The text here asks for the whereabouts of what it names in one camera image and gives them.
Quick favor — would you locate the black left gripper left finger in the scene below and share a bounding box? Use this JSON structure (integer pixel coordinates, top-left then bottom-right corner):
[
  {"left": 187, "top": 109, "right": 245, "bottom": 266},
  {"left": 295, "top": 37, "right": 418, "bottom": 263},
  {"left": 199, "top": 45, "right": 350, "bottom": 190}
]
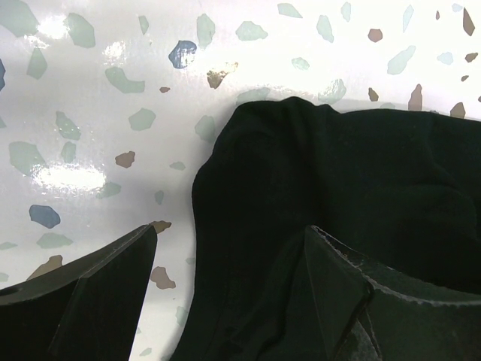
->
[{"left": 1, "top": 225, "right": 157, "bottom": 360}]

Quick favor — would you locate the black t shirt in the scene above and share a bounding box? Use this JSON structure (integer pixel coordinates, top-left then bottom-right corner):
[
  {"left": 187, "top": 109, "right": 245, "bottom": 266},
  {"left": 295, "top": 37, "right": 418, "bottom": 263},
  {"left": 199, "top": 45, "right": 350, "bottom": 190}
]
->
[{"left": 171, "top": 98, "right": 480, "bottom": 360}]

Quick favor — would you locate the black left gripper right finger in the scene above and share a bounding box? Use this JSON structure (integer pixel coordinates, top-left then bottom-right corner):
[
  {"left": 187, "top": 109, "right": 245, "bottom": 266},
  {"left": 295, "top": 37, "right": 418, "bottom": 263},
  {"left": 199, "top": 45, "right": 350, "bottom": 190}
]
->
[{"left": 304, "top": 226, "right": 480, "bottom": 360}]

